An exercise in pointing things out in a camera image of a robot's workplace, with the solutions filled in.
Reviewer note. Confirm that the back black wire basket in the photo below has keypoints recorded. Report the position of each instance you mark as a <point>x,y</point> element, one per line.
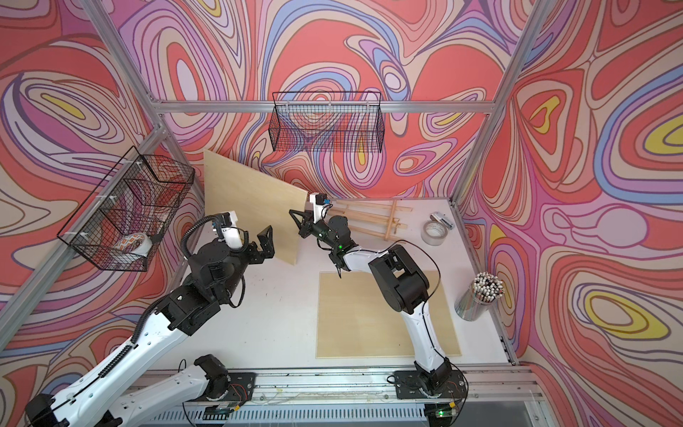
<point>327,121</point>

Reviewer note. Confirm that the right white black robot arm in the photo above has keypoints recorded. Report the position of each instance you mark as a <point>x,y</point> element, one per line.
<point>404,287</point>

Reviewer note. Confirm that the green circuit board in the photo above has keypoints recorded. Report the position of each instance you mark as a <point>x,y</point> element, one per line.
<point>218,413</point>

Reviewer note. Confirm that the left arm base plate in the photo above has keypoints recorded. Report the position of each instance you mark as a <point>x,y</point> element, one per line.
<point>235,387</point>

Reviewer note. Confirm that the patterned tape roll in basket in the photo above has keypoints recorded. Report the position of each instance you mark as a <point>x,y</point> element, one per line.
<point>132,248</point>

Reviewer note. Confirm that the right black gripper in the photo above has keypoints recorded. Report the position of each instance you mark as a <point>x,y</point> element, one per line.
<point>307,221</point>

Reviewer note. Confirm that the cup of pencils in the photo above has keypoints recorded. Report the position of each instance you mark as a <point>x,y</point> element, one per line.
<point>484,290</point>

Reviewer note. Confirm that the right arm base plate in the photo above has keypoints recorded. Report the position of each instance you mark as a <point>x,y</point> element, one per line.
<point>415,385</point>

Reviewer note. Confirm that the left black wire basket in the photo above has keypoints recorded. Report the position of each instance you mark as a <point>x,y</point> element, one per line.
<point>140,194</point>

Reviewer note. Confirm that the small silver metal object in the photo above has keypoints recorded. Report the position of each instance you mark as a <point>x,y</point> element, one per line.
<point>441,218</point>

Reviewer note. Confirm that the plywood board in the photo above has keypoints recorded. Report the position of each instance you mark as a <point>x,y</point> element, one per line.
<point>258,200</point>
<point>354,320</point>

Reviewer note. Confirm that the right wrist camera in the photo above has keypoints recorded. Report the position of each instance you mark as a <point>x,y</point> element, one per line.
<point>321,204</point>

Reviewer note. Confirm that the aluminium mounting rail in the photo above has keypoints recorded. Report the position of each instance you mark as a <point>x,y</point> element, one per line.
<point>503,396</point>

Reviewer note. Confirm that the wooden easel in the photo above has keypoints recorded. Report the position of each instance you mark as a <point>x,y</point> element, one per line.
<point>377,219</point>

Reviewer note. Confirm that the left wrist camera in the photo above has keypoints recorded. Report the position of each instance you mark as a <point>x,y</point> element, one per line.
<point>227,230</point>

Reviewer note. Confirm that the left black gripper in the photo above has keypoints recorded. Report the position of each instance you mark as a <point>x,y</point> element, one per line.
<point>267,247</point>

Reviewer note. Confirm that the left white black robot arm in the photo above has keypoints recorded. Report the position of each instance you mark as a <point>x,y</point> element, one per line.
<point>218,253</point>

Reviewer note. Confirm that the clear packing tape roll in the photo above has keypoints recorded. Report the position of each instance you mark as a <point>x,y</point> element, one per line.
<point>434,233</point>

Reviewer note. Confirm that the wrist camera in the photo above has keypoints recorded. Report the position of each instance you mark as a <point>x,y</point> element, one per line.
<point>227,230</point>
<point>321,204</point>

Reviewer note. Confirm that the black wire basket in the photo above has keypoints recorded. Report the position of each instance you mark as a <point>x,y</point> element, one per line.
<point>327,121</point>
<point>140,194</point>

